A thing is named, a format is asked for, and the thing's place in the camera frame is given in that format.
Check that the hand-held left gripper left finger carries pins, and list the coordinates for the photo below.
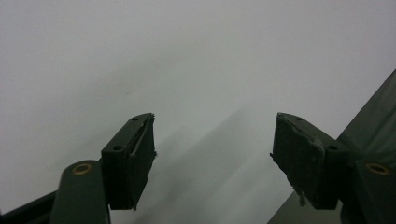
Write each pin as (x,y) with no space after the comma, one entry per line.
(124,161)

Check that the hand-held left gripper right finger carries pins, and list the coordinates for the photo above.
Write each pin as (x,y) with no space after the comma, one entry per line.
(306,165)

